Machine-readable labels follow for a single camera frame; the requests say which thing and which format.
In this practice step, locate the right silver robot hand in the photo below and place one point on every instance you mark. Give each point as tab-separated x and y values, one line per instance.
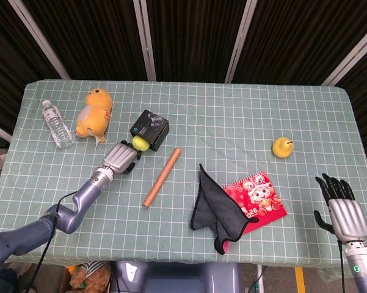
345	210

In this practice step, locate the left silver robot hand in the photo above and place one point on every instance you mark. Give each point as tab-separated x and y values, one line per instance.
119	157

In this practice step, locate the yellow-green small ball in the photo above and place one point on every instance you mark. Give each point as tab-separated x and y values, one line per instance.
140	143

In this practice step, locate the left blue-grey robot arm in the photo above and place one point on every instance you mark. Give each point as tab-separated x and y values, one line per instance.
58	213

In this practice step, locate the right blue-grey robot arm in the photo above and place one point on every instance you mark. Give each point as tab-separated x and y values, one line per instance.
364	268

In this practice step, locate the black cardboard box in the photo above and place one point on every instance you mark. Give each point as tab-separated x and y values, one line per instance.
151	129

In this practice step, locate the orange plush toy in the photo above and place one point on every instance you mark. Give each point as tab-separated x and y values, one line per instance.
94	117

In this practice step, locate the wooden rolling pin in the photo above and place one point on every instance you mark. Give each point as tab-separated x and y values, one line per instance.
162	178

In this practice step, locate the clear plastic water bottle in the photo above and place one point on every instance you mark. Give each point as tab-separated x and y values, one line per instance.
57	125

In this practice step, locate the red cartoon desk calendar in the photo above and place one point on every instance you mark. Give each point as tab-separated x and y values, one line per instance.
258	198

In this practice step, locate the green checked tablecloth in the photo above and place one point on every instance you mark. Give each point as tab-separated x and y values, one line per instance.
201	122

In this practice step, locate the yellow pear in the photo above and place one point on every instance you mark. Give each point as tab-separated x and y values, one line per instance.
282	147

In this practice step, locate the grey microfibre cloth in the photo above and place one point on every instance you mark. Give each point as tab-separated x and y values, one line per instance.
215	213

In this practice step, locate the plush toys under table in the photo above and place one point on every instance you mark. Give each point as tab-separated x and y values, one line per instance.
88	276

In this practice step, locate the blue-grey robot torso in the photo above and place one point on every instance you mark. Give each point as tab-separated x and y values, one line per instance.
177	277

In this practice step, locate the white partition frame post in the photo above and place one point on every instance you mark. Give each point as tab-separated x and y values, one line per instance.
351	58
239	39
38	38
145	39

